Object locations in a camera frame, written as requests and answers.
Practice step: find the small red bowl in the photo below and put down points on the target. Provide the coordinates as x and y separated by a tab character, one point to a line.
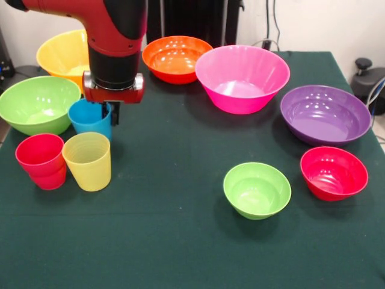
334	174

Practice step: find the yellow cup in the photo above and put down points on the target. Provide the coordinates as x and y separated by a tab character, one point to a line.
88	165

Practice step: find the dark green tablecloth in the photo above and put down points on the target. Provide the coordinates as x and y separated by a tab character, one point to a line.
180	241

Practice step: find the large yellow bowl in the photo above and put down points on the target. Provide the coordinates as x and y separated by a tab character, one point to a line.
60	54

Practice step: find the purple bowl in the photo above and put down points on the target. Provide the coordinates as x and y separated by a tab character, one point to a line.
325	117

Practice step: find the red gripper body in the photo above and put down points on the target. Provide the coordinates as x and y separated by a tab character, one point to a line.
114	96

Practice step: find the orange bowl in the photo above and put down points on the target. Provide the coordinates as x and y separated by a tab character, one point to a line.
174	60

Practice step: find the blue cup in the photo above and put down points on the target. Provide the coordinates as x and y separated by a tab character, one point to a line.
87	122

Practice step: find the black equipment box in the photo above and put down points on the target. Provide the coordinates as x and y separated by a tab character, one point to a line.
6	66

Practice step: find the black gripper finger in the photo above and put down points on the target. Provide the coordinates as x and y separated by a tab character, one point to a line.
116	116
106	110

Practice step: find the large pink bowl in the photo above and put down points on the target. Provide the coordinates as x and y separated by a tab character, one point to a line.
240	78

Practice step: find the small green bowl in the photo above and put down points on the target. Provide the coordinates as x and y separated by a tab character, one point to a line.
255	192

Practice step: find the large green bowl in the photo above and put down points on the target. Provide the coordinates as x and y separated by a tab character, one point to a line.
36	105

